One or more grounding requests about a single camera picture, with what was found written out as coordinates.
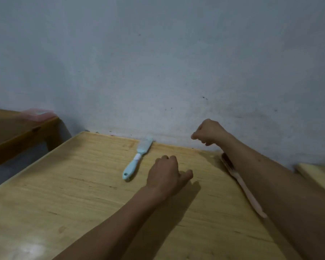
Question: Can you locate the person's right hand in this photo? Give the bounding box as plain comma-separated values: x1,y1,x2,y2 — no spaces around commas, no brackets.
191,118,229,147

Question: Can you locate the person's left hand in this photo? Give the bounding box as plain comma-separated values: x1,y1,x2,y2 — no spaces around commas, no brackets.
146,155,194,201

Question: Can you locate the person's right forearm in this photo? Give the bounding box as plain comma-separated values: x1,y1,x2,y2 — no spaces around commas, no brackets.
216,132,325,260

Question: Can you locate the person's left forearm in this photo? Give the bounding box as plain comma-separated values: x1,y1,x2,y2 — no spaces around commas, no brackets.
53,186,168,260

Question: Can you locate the light wooden table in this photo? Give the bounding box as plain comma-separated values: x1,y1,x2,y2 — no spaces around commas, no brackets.
0,131,304,260

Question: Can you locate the pale wooden side table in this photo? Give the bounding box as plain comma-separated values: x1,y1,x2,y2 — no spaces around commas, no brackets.
295,162,325,198

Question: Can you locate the pink plastic box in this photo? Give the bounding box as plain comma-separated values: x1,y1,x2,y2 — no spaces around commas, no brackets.
21,108,57,122

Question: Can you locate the dark brown wooden table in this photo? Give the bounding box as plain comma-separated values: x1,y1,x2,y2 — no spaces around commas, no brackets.
0,107,71,171

